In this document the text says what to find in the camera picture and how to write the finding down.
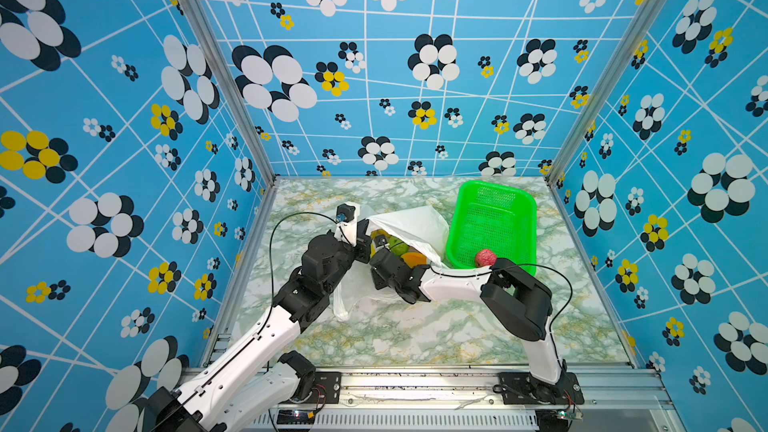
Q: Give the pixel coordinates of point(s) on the green fruit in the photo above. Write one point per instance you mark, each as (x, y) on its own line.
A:
(397, 246)

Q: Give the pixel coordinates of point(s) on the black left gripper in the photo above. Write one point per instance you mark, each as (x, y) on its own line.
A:
(362, 242)

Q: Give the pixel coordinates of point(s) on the orange yellow mango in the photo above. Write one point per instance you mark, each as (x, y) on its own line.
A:
(414, 259)

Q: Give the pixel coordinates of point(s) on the green plastic perforated basket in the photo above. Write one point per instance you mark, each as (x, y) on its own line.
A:
(496, 217)

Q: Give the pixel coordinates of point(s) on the pink red dragon fruit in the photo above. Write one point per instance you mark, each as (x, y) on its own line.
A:
(485, 258)

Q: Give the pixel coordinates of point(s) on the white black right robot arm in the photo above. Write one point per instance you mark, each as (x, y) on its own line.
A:
(519, 301)

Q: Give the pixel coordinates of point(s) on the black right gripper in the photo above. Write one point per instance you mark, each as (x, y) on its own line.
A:
(377, 282)

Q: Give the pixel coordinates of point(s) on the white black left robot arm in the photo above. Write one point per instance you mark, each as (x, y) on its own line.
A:
(258, 372)

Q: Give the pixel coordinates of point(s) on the left rear aluminium frame post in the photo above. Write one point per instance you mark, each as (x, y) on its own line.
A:
(203, 32)

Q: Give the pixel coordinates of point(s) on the yellow lemon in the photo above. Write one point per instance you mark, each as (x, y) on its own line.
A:
(379, 238)

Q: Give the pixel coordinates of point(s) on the front aluminium rail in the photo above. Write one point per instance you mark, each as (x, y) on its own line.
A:
(462, 399)

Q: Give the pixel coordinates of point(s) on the right rear aluminium frame post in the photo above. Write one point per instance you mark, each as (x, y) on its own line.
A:
(616, 65)

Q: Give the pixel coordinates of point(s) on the aluminium frame post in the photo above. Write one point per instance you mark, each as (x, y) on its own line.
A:
(616, 65)
(203, 32)

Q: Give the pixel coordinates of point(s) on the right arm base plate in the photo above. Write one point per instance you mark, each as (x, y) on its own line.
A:
(518, 388)

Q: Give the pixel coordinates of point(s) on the white plastic bag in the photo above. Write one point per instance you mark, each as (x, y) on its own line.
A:
(421, 228)

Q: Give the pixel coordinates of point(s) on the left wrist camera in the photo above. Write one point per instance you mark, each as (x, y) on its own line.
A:
(347, 216)

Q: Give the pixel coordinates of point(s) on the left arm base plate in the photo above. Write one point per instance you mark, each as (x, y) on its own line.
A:
(320, 388)

